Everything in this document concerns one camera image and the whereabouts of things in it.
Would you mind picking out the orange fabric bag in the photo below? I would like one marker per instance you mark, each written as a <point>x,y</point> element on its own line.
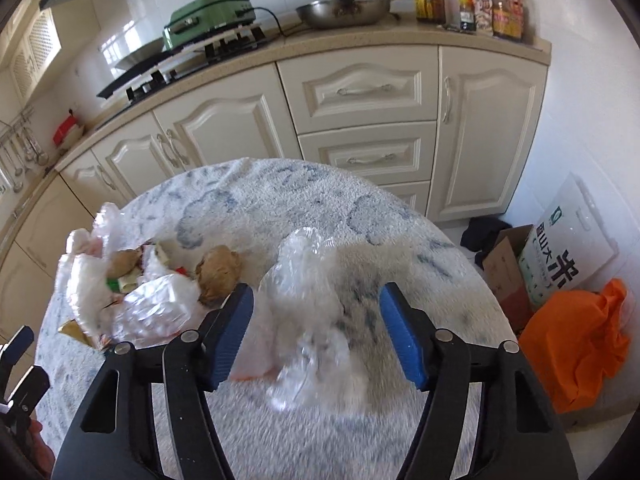
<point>575,340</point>

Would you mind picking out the red lidded white container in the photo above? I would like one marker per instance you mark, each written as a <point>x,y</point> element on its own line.
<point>65,127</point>

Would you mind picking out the cream base cabinets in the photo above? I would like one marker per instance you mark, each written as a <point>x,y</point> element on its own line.
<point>225,125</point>

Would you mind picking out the green electric cooker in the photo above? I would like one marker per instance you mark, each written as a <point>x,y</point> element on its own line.
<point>210,17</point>

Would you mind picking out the grey frying pan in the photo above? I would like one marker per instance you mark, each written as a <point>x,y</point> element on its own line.
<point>142,55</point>

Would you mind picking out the brown cardboard box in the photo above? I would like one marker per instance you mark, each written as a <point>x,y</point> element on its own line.
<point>505,270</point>

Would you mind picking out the thin peach plastic bag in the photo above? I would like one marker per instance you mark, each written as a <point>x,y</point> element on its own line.
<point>252,355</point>

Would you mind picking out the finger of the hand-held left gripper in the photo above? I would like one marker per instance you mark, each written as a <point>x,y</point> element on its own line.
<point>17,342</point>
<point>30,390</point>

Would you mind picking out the white rice bag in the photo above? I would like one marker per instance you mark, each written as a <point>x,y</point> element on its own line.
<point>565,240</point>

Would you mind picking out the person's left hand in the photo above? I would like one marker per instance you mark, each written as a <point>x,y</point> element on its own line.
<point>42,452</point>

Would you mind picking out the cream cabinet drawer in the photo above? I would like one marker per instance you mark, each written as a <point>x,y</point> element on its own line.
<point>367,157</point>
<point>410,197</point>
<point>360,90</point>

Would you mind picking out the cream corner cabinet door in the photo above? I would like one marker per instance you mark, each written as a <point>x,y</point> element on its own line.
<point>490,130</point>

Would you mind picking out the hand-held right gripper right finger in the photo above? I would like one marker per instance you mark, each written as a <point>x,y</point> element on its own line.
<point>400,335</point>

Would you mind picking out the steel wok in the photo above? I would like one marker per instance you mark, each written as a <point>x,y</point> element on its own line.
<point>340,12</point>

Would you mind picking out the black gas stove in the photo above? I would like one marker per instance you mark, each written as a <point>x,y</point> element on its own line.
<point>150,80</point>

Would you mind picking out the small cream lattice cabinet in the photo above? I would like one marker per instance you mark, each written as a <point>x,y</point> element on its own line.
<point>37,45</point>

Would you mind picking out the metal wall utensil rail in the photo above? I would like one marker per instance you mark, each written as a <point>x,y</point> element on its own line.
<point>15,127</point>

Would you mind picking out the brown paper ball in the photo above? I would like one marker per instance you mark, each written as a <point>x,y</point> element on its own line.
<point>125,262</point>
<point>217,275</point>

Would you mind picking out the row of condiment bottles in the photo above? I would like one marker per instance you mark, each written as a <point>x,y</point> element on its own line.
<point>505,10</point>

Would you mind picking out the dark cloth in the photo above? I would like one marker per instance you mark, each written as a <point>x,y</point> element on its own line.
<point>482,235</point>

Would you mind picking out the row of hanging metal utensils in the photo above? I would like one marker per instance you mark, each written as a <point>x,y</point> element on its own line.
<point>43,159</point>

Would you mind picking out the large clear plastic bag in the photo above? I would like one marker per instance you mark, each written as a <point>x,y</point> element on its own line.
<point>310,300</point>

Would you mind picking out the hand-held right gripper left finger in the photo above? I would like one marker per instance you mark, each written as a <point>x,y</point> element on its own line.
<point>230,330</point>

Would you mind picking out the blue floral tablecloth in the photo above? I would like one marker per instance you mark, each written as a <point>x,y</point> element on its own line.
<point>300,200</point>

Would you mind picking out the white plastic bag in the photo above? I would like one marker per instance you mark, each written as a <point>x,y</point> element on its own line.
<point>150,310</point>

